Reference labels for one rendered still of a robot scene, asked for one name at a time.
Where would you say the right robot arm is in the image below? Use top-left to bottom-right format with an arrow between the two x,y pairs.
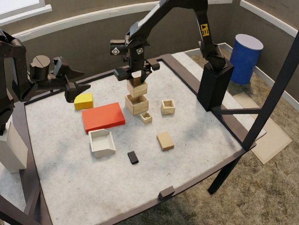
110,0 -> 228,73

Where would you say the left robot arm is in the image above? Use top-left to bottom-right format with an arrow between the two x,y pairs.
0,29 -> 70,136

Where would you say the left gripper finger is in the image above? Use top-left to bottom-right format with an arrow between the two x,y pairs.
74,81 -> 91,99
67,67 -> 85,80

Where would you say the yellow rectangular block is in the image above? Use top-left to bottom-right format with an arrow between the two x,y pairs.
74,92 -> 94,110

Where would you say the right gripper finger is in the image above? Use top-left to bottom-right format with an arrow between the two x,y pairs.
126,76 -> 134,86
140,70 -> 152,84

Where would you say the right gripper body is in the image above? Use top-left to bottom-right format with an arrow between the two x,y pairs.
113,54 -> 160,81

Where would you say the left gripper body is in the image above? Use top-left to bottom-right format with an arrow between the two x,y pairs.
48,72 -> 76,103

